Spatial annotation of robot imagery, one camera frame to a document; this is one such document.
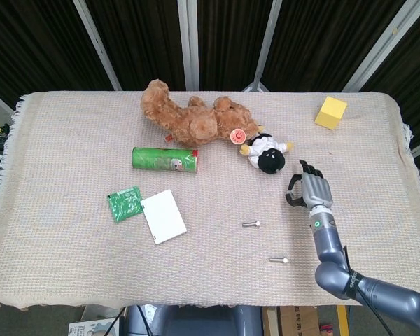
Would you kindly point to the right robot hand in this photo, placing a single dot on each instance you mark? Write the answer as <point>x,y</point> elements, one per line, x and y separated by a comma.
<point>316,190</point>

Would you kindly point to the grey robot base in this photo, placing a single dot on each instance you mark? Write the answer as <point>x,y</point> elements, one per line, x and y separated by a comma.
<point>196,322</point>

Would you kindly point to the white card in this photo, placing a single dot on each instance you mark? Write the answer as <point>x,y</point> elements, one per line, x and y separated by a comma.
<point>164,217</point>

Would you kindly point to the black white penguin plush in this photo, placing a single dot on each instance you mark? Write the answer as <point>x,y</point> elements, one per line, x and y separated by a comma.
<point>271,161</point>

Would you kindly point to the illustrated book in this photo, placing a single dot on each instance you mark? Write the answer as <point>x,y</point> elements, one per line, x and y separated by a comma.
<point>91,329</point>

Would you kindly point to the beige woven tablecloth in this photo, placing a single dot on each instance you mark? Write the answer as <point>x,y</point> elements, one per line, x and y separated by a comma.
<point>73,140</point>

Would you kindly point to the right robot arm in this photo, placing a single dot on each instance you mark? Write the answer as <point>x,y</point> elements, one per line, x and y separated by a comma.
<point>329,245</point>

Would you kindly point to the yellow foam cube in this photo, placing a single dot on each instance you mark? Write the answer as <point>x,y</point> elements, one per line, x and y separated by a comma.
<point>330,113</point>

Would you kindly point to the brown cardboard box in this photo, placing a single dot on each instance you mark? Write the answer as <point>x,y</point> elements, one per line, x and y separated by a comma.
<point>297,322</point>

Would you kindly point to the round red hang tag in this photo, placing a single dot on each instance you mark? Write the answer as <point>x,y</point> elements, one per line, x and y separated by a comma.
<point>237,136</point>

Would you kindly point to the metal bolt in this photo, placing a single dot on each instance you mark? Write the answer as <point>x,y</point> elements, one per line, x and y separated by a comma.
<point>278,260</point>
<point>251,224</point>

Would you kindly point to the green chips can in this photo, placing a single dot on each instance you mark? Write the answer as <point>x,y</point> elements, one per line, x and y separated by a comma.
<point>161,159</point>

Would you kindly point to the green snack packet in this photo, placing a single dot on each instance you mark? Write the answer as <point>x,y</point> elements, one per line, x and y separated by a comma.
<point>124,204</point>

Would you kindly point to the dark pleated curtain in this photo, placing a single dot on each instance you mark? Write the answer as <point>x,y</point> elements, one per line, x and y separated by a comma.
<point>143,35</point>

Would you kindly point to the brown teddy bear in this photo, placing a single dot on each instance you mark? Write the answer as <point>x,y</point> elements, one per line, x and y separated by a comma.
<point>196,122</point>

